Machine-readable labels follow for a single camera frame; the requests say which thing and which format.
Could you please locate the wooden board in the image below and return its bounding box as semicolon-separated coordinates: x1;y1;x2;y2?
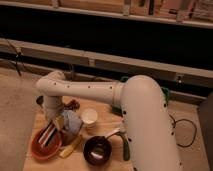
22;83;183;171

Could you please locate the small metal cup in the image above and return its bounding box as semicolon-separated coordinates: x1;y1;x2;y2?
36;95;43;106

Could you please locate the yellow banana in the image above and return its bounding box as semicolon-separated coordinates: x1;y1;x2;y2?
59;135;82;158

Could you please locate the white paper cup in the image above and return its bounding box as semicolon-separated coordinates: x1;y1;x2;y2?
81;108;98;128

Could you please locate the red bowl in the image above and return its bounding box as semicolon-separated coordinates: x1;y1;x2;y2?
30;130;62;161

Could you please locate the blue cloth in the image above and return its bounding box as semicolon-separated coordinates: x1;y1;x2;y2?
62;110;83;134

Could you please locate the green plastic tray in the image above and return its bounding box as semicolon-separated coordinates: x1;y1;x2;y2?
111;76;170;116

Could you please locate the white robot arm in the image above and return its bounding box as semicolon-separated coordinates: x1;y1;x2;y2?
36;71;183;171

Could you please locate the striped whiteboard eraser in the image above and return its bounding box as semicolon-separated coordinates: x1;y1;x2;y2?
38;122;57;148

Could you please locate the dish brush green handle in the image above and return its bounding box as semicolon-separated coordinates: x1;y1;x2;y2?
105;127;130;161

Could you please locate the dark brown bowl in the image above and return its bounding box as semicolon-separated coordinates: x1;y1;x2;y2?
83;136;112;166

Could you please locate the small dark brown object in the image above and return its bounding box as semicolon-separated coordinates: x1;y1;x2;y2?
65;100;80;110

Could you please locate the black power cable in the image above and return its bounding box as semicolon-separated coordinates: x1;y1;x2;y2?
168;113;198;148

